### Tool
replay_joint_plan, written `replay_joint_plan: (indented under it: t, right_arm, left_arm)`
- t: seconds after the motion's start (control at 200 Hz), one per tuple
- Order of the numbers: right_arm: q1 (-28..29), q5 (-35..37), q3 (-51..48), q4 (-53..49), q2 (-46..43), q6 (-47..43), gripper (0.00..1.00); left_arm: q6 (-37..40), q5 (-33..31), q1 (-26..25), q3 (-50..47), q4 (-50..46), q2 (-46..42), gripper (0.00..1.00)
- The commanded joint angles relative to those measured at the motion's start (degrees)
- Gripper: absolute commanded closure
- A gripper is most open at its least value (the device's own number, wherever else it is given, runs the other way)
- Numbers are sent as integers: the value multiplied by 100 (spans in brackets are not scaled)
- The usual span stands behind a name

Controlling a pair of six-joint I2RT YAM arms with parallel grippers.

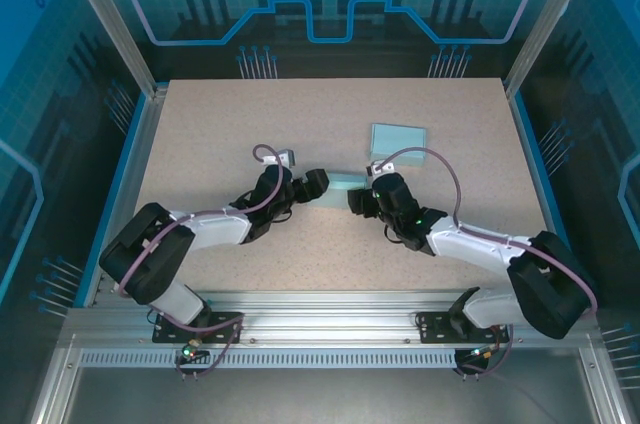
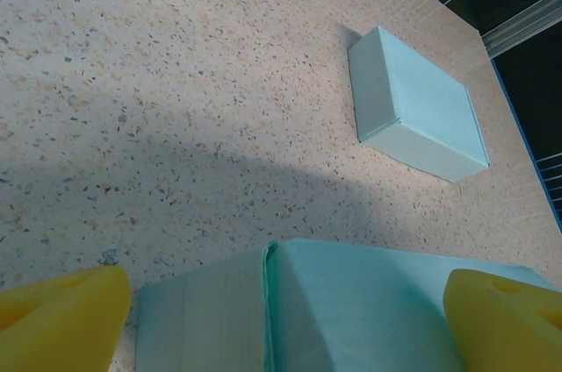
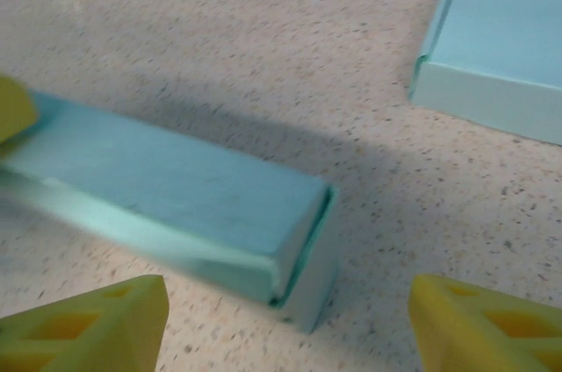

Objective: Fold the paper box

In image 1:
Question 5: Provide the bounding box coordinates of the small connector with green light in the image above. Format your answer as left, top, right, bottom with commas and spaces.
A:
459, 343, 501, 363
175, 341, 211, 365

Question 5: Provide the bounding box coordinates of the aluminium frame post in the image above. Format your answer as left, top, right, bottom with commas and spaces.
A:
53, 0, 170, 101
503, 0, 601, 98

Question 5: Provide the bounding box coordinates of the light blue paper box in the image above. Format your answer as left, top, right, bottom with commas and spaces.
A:
369, 122, 430, 170
319, 171, 374, 210

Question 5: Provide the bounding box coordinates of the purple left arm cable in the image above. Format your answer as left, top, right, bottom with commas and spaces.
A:
118, 143, 286, 383

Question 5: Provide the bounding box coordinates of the aluminium side rail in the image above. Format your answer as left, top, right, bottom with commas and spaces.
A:
84, 86, 169, 308

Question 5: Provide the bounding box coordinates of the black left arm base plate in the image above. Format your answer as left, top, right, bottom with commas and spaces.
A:
151, 310, 246, 345

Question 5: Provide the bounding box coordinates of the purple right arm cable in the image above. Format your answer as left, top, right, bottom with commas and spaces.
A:
373, 146, 600, 380

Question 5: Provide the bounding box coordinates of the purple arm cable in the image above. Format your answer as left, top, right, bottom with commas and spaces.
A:
373, 146, 600, 380
118, 143, 286, 383

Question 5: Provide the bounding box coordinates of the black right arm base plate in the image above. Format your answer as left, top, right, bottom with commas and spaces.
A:
415, 310, 506, 345

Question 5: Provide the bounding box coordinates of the aluminium frame rail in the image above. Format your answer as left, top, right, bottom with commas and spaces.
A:
58, 288, 601, 349

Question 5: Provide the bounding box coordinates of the slotted metal cable duct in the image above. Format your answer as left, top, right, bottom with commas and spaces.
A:
78, 349, 460, 368

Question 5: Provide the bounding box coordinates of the blue table edge strip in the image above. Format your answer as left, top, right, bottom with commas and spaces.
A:
73, 92, 154, 309

